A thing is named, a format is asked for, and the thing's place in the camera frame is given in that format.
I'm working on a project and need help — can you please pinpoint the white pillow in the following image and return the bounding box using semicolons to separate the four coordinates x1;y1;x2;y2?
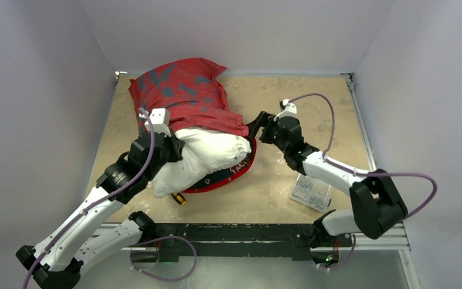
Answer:
152;126;252;198

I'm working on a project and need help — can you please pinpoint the red pillowcase with grey print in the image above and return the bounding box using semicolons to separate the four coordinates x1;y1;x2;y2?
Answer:
129;58;256;193

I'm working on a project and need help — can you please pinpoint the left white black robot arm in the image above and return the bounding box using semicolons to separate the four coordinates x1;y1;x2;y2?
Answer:
16;132;185;288

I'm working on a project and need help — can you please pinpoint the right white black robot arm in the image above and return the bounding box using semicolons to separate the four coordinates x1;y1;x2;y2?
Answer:
247;111;408;246

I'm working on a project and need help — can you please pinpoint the clear plastic compartment box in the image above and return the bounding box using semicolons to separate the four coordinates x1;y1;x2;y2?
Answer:
290;174;333;213

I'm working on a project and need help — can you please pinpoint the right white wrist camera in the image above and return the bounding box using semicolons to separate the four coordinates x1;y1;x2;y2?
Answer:
274;99;297;122

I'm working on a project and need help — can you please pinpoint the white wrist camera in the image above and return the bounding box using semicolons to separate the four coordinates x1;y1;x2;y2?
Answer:
274;99;297;122
138;107;172;137

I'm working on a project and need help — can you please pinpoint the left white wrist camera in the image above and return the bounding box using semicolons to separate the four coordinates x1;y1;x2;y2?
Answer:
138;107;172;137

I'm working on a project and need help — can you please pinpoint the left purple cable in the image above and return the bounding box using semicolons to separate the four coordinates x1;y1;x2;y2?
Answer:
22;107;156;289

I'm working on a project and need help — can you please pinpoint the yellow black handled screwdriver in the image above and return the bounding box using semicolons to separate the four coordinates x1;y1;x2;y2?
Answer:
171;193;186;206

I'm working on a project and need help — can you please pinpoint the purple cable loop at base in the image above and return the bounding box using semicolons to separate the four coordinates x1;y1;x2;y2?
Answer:
129;235;199;283

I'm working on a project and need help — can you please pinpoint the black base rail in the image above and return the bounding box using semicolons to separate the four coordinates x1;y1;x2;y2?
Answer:
138;223;352;262

